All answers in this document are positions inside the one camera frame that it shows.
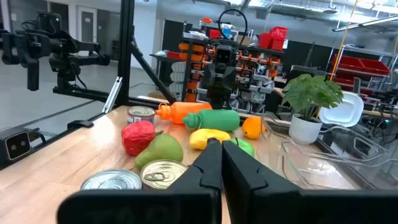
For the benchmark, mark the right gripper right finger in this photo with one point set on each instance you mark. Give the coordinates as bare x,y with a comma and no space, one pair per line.
280,205

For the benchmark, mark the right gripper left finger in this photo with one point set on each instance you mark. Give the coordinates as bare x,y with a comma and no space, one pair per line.
140,205

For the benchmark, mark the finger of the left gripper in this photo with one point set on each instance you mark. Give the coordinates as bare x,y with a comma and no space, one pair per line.
229,93
214,93

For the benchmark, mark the tin can green label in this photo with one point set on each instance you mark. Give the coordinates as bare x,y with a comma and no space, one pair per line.
112,180

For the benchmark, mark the tin can blue pink label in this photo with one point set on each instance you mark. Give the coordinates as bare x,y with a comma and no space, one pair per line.
161,174

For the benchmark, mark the orange fruit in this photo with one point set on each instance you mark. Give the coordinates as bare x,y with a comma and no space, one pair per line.
252,127

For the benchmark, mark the yellow toy fruit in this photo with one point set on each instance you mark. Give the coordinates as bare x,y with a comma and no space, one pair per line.
205,138

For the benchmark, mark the clear plastic bin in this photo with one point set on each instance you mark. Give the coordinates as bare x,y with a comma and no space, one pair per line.
273,130
311,168

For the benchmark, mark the green apple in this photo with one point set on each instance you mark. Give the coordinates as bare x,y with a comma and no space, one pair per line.
245,147

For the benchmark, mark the green pear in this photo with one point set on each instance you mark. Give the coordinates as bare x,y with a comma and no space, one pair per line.
161,151

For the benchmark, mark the red bell pepper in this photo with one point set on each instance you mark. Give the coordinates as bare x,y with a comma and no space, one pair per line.
136,138

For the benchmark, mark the green plastic bottle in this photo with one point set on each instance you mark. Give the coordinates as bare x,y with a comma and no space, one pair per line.
217,120

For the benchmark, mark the orange plastic bottle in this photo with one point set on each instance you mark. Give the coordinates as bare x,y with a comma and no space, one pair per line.
186,111

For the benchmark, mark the shelf rack with orange bins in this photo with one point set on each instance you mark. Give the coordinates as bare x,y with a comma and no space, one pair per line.
189,57

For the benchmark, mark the red storage bin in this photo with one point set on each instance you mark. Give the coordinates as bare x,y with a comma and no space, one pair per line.
264,40
278,35
348,63
374,67

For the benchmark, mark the tin can white red label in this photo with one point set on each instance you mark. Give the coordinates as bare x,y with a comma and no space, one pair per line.
140,115

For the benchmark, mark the potted green plant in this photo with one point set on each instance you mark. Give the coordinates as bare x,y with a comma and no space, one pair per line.
311,93

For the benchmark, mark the black table edge clip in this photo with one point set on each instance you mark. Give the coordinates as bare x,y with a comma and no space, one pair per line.
80,124

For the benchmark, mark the white plastic dish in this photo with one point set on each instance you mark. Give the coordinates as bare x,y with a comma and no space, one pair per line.
342,109

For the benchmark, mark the grey door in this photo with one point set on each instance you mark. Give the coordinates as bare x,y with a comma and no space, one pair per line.
87,31

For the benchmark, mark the ceiling light bar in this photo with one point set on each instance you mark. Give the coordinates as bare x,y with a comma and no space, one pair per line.
363,24

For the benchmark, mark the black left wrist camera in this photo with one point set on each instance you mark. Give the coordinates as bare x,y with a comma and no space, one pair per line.
224,55

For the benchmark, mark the black aluminium frame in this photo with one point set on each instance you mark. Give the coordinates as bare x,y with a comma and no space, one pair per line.
126,46

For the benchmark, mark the silver frame bracket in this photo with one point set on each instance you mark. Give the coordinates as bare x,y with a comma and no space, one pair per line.
112,93

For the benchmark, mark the black table-level camera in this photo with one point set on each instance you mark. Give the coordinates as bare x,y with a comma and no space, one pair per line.
17,145

